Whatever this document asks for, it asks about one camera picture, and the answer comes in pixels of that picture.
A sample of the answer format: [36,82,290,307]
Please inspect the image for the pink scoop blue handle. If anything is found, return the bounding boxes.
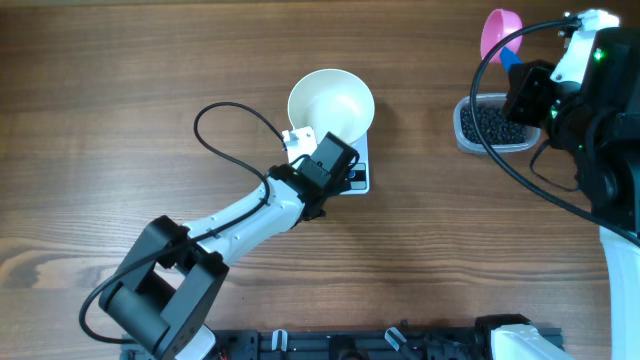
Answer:
[480,9,523,72]

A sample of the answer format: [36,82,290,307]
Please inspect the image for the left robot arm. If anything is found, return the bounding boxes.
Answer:
[92,134,359,359]

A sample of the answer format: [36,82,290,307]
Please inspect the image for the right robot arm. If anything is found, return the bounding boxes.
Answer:
[469,18,639,359]

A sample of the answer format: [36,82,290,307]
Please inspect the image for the white digital kitchen scale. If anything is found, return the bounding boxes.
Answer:
[342,134,370,195]

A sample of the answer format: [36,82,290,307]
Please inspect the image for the white bowl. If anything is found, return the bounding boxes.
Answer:
[287,69,375,145]

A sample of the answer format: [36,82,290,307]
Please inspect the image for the black beans in container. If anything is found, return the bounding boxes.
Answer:
[460,104,527,145]

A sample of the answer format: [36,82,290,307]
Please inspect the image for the clear plastic bean container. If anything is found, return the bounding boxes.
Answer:
[453,93,541,154]

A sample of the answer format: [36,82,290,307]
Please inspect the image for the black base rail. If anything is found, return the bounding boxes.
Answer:
[206,327,489,360]

